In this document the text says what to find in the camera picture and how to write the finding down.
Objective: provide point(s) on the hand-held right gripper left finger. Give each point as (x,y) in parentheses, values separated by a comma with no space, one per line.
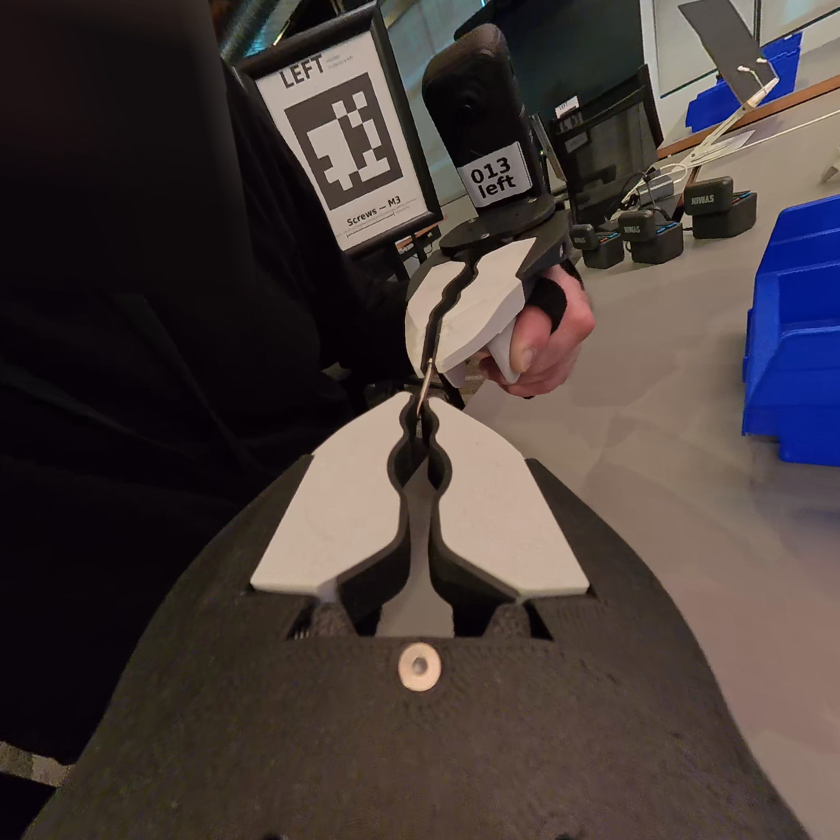
(334,518)

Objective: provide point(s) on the person's black clothed torso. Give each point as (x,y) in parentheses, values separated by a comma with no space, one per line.
(131,328)

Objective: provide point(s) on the black mesh desk organizer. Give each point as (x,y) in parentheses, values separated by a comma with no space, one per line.
(610,151)

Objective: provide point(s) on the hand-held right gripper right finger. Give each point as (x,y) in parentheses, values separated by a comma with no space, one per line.
(505,525)

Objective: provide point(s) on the black framed tag sign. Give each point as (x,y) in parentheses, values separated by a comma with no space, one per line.
(341,131)

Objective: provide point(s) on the small metal bolt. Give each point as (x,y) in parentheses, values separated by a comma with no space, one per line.
(425,387)

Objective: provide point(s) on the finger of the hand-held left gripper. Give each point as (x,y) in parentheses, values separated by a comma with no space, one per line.
(485,302)
(423,302)

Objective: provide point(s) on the blue plastic parts bin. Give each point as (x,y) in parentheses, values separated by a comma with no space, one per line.
(705,108)
(800,328)

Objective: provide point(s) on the black tablet on stand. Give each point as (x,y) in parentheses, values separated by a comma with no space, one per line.
(728,39)

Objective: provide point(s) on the person's left hand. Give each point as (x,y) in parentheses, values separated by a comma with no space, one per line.
(564,354)

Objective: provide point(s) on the black battery charger case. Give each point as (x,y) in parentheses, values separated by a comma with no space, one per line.
(718,207)
(651,235)
(597,246)

